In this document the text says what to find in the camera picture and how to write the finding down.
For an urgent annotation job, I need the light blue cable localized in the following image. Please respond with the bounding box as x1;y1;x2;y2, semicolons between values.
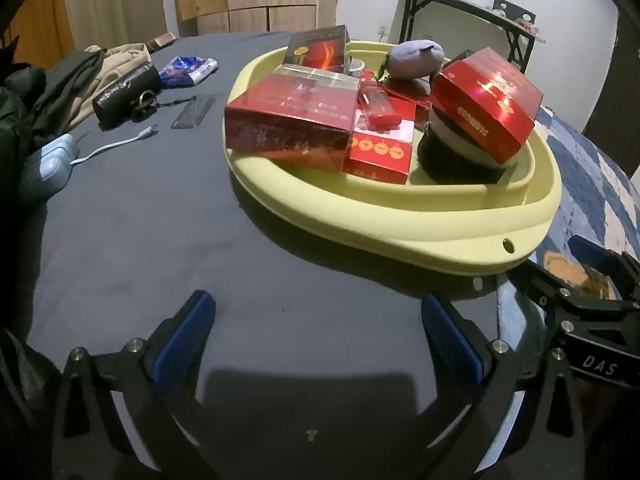
69;124;160;166

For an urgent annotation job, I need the blue white checkered blanket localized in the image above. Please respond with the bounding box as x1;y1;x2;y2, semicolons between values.
495;106;640;411

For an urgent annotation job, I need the red box with lantern print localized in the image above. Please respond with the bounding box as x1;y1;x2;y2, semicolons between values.
342;107;417;185

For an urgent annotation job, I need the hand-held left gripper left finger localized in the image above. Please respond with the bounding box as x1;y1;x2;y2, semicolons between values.
50;290;221;480

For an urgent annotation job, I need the metal key ring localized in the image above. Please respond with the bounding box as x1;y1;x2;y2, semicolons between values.
130;89;160;122

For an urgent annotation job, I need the small copper box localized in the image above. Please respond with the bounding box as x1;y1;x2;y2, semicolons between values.
147;32;177;54

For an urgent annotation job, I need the dark brown door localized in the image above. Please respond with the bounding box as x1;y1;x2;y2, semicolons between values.
582;7;640;182

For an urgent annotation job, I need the beige garment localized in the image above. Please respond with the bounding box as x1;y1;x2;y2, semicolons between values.
75;42;154;116

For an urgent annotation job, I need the purple plush toy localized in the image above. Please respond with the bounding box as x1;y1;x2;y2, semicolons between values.
382;38;446;81

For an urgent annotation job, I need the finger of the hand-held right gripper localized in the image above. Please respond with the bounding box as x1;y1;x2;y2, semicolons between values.
514;261;585;322
568;234;640;302

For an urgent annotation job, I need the black ribbed flat tag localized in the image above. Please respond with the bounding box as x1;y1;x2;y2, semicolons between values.
170;95;217;130

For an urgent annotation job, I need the dark box with flame print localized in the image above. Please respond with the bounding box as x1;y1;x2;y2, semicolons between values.
285;24;351;75

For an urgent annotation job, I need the red clear tube lighter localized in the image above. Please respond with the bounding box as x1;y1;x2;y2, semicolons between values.
357;69;402;129

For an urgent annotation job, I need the blue white snack packet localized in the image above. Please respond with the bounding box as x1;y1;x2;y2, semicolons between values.
159;54;220;87

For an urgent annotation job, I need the long red clear-wrapped carton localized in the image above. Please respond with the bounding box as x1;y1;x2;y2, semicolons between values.
223;63;362;174

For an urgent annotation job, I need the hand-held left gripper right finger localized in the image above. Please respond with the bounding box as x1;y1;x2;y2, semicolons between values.
421;292;588;480

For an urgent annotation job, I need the black metal frame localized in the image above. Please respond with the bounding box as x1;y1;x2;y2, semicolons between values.
492;0;537;21

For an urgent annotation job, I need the yellow plastic tray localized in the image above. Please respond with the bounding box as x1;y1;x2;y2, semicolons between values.
222;39;564;277

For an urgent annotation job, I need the light blue device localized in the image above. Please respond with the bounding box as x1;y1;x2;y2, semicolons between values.
17;133;81;207

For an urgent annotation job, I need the dark green jacket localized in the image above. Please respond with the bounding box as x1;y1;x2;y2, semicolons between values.
0;47;107;201

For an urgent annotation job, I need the black pouch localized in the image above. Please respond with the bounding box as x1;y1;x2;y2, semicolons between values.
92;62;162;129

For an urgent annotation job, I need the red box with gold print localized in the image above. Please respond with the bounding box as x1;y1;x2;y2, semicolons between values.
429;47;545;165

